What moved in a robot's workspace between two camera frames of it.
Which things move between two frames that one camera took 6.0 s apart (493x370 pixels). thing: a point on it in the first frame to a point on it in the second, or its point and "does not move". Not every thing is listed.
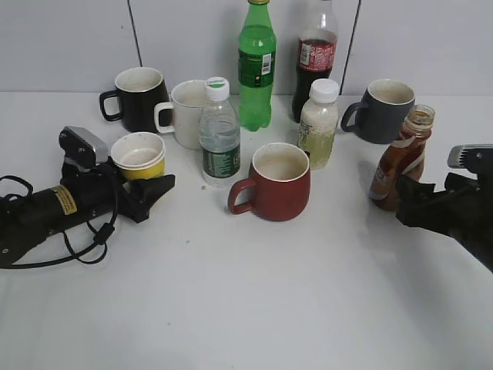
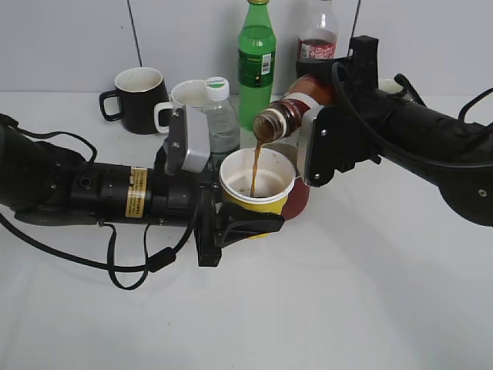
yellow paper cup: [139, 155] to [275, 180]
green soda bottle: [256, 65] does not move
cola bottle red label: [316, 48] does not move
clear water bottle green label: [219, 136] does not move
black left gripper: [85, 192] to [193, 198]
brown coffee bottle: [403, 155] to [284, 115]
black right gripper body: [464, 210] to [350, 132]
